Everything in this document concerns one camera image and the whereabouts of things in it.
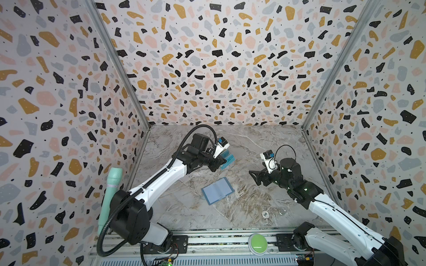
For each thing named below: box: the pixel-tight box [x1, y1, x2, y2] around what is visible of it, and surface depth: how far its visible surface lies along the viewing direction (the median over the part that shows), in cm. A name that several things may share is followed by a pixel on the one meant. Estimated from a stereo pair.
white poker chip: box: [261, 210, 270, 219], surface depth 85 cm
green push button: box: [247, 232, 268, 257], surface depth 75 cm
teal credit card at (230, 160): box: [220, 154, 236, 171], surface depth 81 cm
